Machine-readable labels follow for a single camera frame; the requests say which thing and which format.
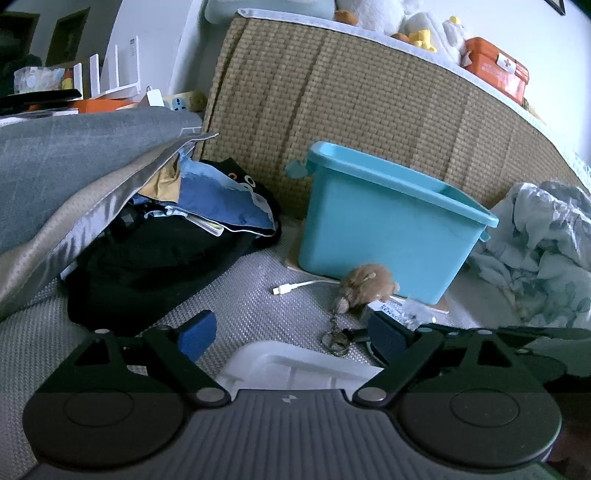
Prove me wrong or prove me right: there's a brown plush toy keychain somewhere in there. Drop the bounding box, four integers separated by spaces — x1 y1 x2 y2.
334 263 402 319

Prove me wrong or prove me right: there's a white charging cable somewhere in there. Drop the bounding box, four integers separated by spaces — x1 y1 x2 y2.
272 278 340 296

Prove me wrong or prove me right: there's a woven rattan headboard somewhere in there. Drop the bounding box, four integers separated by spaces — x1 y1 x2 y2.
199 14 591 222

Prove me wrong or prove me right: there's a blue clothing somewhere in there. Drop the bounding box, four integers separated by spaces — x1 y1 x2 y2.
143 154 278 236

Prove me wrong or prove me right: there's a black car key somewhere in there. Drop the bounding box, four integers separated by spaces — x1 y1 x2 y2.
344 325 377 347

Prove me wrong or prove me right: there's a yellow cloth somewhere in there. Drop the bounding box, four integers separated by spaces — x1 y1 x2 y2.
139 159 183 204

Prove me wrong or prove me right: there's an orange flat box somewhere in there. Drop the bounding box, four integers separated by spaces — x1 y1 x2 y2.
69 98 139 114

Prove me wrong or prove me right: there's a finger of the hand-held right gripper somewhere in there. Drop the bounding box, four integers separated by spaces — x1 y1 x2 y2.
499 325 591 384

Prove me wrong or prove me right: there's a teal plastic bin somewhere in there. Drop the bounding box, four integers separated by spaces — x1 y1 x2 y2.
285 141 500 304

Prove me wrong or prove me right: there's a floral grey blanket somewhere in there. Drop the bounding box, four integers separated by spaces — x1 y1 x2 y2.
466 181 591 330

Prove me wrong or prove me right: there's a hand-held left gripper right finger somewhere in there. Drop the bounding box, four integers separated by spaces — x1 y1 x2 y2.
355 310 532 409

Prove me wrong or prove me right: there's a white router with antennas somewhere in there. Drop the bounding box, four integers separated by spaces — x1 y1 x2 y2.
73 36 141 100

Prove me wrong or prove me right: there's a black clothing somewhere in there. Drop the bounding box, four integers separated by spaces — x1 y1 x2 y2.
60 158 282 337

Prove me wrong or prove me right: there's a grey pillow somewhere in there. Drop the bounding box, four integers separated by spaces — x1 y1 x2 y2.
0 108 220 324

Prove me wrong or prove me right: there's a white plastic box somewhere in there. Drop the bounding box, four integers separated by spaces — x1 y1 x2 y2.
215 340 386 402

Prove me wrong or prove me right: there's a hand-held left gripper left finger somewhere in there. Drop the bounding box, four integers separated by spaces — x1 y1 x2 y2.
53 310 232 409

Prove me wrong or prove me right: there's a white plush toy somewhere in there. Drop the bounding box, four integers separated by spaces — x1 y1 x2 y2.
335 0 407 35
402 11 467 65

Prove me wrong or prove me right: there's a white mattress edge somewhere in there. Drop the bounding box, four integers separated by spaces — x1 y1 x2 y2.
235 7 591 185

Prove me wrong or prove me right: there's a clear plastic packet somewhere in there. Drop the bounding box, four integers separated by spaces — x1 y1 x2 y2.
376 295 451 330

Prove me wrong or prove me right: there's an orange first aid kit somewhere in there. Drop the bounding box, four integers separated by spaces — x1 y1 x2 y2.
460 37 531 106

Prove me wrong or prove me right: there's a metal keyring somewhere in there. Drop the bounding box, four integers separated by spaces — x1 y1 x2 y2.
321 300 354 357

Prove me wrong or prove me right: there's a black flat device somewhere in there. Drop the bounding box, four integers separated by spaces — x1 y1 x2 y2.
0 89 83 116

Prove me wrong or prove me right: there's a dark picture frame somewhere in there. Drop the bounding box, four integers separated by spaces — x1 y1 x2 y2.
0 11 41 51
45 7 92 66

